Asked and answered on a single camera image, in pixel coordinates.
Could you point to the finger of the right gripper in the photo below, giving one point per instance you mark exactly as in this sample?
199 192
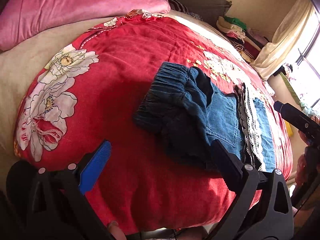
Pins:
298 119

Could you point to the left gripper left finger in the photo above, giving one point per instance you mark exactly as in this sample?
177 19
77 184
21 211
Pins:
52 204

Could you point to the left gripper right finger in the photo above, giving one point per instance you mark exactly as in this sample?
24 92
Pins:
262 206

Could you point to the blue denim lace-trimmed pants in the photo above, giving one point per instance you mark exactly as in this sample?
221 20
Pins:
187 112

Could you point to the person's left hand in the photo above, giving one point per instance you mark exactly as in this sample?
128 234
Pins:
114 229

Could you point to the yellow box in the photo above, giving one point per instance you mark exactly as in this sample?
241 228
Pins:
288 129

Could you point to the stack of folded clothes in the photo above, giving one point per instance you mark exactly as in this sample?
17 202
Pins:
245 40

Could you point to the cream curtain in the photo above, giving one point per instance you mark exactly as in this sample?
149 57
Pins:
274 53

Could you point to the red floral quilt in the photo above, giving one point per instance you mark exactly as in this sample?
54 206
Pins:
89 91

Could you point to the striped dark pillow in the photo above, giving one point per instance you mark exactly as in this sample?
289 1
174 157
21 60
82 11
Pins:
178 6

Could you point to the pink blanket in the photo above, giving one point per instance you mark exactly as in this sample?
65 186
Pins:
23 19

